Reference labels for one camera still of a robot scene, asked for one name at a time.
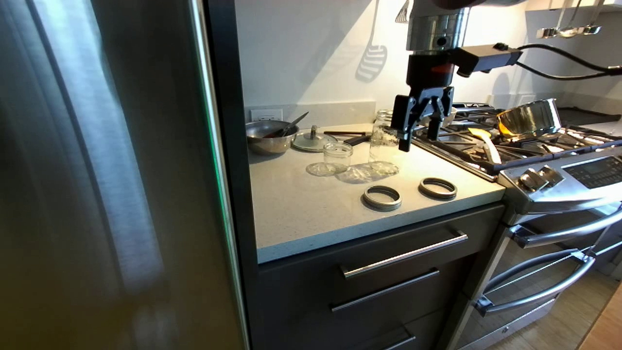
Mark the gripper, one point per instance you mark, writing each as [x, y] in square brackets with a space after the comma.
[423, 73]

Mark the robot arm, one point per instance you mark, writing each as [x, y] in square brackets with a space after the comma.
[437, 29]

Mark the white bowl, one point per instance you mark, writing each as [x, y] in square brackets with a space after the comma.
[449, 115]

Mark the tall glass jar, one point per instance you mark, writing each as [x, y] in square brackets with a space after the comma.
[381, 155]

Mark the black kitchen utensil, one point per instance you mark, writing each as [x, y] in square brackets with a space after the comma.
[357, 140]

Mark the yellow spatula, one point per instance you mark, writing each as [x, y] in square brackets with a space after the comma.
[488, 146]

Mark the small glass jar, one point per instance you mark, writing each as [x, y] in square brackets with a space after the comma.
[338, 154]

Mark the hanging metal turner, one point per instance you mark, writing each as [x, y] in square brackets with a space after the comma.
[402, 14]

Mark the steel pot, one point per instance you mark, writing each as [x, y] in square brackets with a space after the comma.
[529, 119]

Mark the steel pot lid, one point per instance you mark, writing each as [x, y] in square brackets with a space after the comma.
[313, 141]

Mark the stove knob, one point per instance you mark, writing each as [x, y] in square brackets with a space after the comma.
[551, 175]
[532, 180]

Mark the stainless steel stove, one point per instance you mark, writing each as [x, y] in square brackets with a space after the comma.
[544, 204]

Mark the steel mixing bowl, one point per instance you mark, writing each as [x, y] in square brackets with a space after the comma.
[265, 141]

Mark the hanging steel ladle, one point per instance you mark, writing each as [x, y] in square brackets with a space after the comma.
[567, 32]
[592, 29]

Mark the small oven door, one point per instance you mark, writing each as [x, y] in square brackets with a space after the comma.
[559, 223]

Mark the dark drawer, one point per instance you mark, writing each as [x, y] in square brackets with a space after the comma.
[291, 316]
[301, 272]

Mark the large oven door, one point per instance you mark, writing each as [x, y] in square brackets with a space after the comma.
[515, 311]

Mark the stainless steel refrigerator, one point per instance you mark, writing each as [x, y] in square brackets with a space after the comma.
[112, 175]

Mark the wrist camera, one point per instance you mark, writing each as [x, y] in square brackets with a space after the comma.
[491, 57]

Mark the white wall socket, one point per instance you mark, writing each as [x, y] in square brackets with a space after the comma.
[266, 115]

